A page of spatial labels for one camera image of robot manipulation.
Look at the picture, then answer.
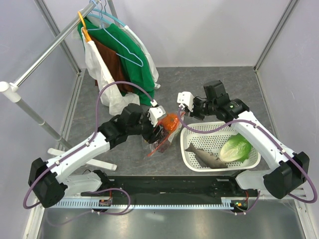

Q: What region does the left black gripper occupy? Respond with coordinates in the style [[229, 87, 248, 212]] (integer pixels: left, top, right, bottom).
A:
[[128, 109, 163, 144]]

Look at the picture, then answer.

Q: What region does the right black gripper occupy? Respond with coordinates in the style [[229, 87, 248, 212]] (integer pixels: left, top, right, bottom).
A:
[[184, 97, 217, 121]]

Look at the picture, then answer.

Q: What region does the small orange pumpkin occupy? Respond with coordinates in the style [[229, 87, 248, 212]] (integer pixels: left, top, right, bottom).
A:
[[160, 113, 179, 133]]

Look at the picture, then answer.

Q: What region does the clear zip top bag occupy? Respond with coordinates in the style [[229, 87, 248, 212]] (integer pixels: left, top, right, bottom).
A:
[[147, 112, 185, 157]]

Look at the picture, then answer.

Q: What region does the purple grape bunch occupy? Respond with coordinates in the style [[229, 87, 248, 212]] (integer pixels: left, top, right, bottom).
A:
[[153, 128, 170, 153]]

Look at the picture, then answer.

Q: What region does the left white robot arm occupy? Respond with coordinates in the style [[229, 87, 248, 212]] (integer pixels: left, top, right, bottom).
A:
[[27, 104, 166, 208]]

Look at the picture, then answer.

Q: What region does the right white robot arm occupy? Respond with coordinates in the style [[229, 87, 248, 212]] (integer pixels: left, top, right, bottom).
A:
[[177, 80, 310, 199]]

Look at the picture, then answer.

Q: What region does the white plastic basket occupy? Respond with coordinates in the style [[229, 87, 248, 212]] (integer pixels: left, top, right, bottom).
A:
[[180, 120, 262, 173]]

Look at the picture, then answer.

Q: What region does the grey toy fish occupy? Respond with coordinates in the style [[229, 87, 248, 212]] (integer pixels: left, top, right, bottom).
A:
[[184, 143, 228, 169]]

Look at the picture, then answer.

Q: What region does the green lettuce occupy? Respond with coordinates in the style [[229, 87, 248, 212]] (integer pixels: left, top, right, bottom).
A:
[[219, 133, 252, 163]]

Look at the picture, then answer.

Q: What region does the green shirt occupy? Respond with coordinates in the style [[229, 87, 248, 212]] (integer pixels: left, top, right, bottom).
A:
[[77, 18, 155, 98]]

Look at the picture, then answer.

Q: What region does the white shirt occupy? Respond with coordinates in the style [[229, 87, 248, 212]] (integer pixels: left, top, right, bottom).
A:
[[78, 31, 154, 116]]

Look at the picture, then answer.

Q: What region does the brown garment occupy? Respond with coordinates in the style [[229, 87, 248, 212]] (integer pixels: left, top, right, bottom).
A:
[[90, 35, 130, 82]]

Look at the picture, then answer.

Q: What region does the orange hanger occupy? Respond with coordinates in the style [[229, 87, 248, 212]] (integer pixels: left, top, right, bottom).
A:
[[78, 11, 92, 42]]

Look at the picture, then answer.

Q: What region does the metal clothes rack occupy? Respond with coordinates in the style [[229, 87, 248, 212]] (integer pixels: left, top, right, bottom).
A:
[[0, 0, 118, 172]]

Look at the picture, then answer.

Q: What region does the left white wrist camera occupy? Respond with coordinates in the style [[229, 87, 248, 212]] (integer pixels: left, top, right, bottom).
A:
[[148, 100, 166, 127]]

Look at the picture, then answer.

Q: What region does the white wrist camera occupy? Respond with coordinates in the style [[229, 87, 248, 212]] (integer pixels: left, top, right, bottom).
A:
[[148, 100, 166, 127], [177, 92, 194, 112]]

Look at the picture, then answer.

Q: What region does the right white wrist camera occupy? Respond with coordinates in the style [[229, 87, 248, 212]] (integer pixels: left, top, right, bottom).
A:
[[177, 92, 194, 112]]

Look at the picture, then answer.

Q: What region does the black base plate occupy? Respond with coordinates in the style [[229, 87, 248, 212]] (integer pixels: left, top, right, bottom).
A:
[[81, 170, 260, 202]]

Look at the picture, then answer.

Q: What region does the grey cable duct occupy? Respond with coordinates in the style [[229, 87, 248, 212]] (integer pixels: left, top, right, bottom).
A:
[[53, 194, 234, 210]]

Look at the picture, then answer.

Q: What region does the blue wire hanger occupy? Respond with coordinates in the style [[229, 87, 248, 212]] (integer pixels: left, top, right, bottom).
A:
[[86, 0, 153, 68]]

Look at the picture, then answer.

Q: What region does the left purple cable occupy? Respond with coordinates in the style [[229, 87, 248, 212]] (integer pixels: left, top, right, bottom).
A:
[[22, 81, 158, 227]]

